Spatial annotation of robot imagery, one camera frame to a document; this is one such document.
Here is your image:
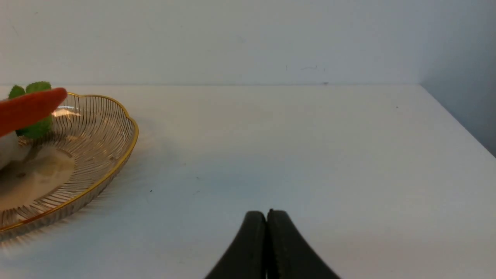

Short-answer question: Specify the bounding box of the white radish with green leaves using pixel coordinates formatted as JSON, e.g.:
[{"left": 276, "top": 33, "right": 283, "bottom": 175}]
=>
[{"left": 0, "top": 81, "right": 52, "bottom": 168}]

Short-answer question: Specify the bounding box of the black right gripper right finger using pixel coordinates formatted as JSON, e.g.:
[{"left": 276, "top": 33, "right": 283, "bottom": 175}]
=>
[{"left": 267, "top": 209, "right": 339, "bottom": 279}]

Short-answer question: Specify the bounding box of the orange carrot with green leaves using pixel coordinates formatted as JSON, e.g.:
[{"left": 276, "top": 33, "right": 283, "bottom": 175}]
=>
[{"left": 0, "top": 87, "right": 67, "bottom": 136}]

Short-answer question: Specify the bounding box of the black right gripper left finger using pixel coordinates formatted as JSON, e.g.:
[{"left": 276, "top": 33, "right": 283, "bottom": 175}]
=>
[{"left": 206, "top": 211, "right": 267, "bottom": 279}]

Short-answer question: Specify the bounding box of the gold-rimmed glass plate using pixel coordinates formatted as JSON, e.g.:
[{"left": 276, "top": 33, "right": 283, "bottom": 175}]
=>
[{"left": 0, "top": 93, "right": 139, "bottom": 241}]

